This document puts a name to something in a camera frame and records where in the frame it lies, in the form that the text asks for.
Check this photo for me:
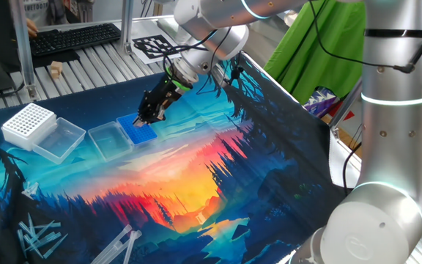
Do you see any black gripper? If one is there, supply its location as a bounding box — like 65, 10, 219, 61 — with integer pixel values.
132, 78, 185, 128

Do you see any blue tip box clear lid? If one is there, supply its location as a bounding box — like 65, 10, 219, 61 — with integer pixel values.
87, 112, 159, 163

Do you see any white tip box clear lid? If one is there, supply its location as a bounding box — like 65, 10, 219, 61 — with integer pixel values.
1, 102, 87, 165

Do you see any clear large pipette tip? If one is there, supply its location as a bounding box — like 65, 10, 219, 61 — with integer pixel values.
122, 230, 143, 264
90, 224, 134, 264
99, 230, 143, 264

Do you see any clear small tips cluster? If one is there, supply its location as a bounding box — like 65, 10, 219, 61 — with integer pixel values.
21, 181, 40, 200

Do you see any pale blue medium pipette tip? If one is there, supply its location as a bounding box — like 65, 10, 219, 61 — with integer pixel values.
42, 233, 69, 260
23, 233, 45, 260
15, 229, 28, 259
17, 221, 33, 236
26, 230, 62, 252
26, 212, 36, 235
31, 219, 56, 239
33, 221, 62, 230

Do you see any person hand at keyboard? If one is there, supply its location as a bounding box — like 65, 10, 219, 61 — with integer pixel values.
26, 17, 40, 40

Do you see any black white marker sheet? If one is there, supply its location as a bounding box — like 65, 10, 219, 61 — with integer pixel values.
130, 34, 182, 65

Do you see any printed sunset forest cloth mat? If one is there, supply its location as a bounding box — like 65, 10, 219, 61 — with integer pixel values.
0, 49, 362, 264

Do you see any small wooden block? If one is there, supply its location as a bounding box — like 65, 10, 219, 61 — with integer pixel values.
49, 60, 64, 79

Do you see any black computer keyboard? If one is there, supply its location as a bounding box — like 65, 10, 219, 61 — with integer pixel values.
29, 23, 122, 57

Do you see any black desk pad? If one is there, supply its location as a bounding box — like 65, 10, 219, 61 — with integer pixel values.
31, 48, 81, 70

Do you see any green cloth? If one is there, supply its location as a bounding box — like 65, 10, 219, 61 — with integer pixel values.
264, 0, 368, 106

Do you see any person white printed shirt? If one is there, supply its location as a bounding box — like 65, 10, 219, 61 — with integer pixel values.
23, 0, 69, 26

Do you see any purple patterned box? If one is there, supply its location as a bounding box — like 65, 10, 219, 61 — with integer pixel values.
303, 87, 340, 118

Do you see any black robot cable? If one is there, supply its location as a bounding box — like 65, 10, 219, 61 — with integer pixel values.
133, 0, 422, 195

